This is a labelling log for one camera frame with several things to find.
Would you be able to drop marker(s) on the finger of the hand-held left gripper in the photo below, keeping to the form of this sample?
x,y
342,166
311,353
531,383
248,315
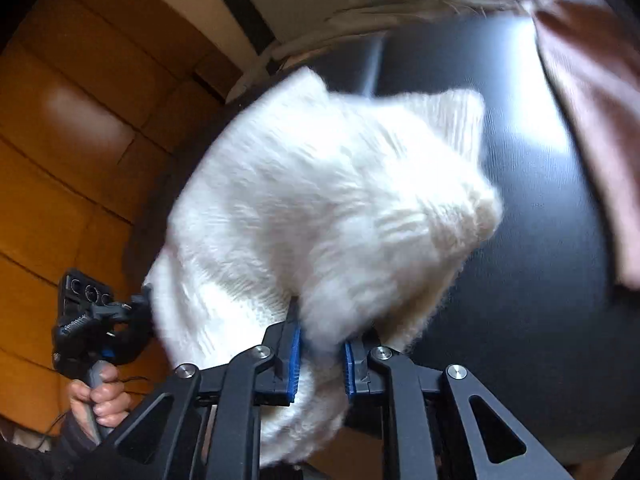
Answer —
x,y
127,307
131,344

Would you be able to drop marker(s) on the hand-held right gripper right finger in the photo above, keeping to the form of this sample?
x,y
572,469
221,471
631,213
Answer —
x,y
348,370

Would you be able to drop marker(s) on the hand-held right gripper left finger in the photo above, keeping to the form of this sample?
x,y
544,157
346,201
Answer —
x,y
295,360

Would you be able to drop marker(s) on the white knit sweater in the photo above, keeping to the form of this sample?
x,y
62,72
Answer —
x,y
325,200

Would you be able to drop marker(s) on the person's left forearm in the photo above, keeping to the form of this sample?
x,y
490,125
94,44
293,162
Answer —
x,y
60,455

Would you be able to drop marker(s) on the person's left hand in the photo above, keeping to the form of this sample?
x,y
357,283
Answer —
x,y
112,400

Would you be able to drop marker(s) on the wooden wardrobe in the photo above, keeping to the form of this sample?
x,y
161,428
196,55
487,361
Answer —
x,y
100,110

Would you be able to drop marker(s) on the dark rolled mat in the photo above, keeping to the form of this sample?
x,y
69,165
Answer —
x,y
245,10

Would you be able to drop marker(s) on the grey cloth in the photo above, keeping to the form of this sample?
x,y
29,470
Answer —
x,y
400,5

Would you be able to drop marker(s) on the pink knit sweater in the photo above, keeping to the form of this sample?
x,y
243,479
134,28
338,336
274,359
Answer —
x,y
595,85

